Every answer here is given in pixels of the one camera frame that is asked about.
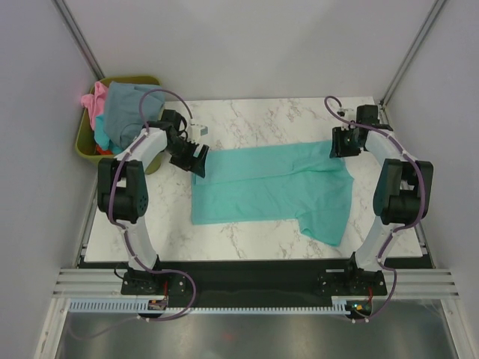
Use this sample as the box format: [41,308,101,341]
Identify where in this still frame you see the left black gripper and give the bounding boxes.
[163,138,208,179]

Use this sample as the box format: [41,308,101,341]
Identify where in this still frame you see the teal t shirt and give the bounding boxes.
[192,141,353,247]

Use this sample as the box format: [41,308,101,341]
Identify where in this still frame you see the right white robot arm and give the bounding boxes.
[327,105,433,295]

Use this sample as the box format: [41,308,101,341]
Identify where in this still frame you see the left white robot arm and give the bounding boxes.
[97,110,210,294]

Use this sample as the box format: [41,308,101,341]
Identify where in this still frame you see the grey blue t shirt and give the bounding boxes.
[103,82,165,150]

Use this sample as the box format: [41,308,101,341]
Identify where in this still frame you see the orange red garment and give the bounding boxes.
[95,145,112,156]

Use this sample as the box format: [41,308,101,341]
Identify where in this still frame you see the olive green laundry bin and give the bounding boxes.
[74,75,162,166]

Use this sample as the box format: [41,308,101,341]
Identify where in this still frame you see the pink t shirt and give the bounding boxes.
[80,82,109,130]

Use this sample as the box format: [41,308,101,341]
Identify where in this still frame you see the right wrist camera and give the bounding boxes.
[336,108,356,122]

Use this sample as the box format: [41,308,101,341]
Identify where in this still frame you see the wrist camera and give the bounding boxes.
[336,108,356,122]
[187,123,209,142]

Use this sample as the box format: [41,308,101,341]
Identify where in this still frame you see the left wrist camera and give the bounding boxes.
[187,123,209,142]

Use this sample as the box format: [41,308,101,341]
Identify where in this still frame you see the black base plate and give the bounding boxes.
[120,259,388,310]

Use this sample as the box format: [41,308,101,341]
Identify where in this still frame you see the light blue cable duct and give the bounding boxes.
[69,298,350,315]

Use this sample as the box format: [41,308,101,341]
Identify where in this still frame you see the aluminium frame rail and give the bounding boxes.
[52,269,459,299]

